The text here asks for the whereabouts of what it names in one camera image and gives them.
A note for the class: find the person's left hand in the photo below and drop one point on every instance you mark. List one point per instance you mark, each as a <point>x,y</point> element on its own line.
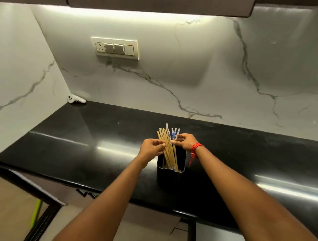
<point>148,151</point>

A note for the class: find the person's right hand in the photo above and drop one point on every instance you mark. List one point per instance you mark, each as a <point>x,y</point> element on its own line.
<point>187,143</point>

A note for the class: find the person's left fingers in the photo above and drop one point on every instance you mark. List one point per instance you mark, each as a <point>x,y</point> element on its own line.
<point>159,147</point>

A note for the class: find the person's right thumb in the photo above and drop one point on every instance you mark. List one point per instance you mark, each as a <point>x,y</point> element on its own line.
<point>177,142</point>

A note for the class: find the bundle of wooden chopsticks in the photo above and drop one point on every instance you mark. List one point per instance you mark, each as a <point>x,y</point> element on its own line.
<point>169,154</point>

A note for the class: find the person's right forearm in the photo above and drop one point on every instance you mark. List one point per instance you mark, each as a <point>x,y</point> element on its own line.
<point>248,198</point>

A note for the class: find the person's left forearm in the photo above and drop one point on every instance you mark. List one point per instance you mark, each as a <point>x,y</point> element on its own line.
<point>106,203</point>

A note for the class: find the red thread wristband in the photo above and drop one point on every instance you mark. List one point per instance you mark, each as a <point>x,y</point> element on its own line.
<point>194,148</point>

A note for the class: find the black square utensil holder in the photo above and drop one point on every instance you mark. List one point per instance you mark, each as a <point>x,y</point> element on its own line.
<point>171,180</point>

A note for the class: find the black counter support leg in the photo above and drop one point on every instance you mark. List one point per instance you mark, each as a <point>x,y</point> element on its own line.
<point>191,231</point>

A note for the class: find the white handheld controller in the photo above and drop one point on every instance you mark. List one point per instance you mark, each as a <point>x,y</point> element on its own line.
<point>75,99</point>

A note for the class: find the green stick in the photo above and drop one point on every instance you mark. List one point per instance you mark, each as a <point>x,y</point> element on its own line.
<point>36,213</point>

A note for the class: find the white wall switch panel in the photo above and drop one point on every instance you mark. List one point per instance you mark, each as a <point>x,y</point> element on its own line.
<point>114,48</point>

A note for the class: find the black metal frame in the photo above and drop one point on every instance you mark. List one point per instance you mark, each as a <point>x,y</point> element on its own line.
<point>39,198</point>

